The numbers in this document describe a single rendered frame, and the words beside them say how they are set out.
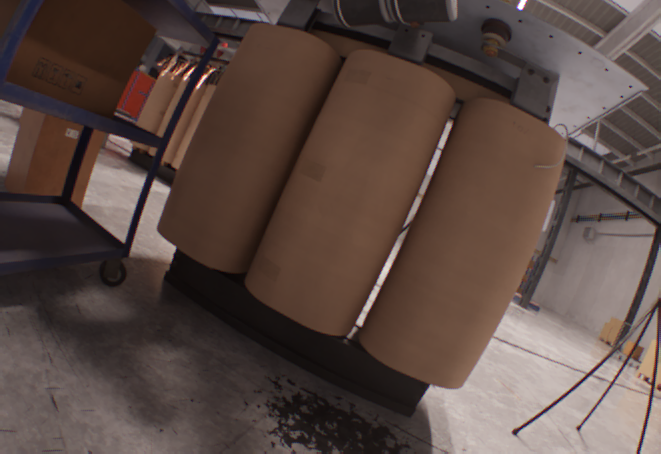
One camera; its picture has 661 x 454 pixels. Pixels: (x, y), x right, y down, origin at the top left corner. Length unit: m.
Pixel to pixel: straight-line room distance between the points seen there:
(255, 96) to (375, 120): 0.41
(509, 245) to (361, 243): 0.43
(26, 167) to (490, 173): 1.74
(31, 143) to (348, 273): 1.38
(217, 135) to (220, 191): 0.19
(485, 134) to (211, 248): 0.94
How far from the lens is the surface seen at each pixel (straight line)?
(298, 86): 1.07
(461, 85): 1.15
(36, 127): 1.54
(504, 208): 0.94
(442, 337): 0.95
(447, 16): 0.70
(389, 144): 0.91
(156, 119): 3.84
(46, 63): 0.80
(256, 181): 1.03
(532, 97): 1.11
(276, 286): 0.96
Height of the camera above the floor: 0.59
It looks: 1 degrees down
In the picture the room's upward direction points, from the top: 25 degrees clockwise
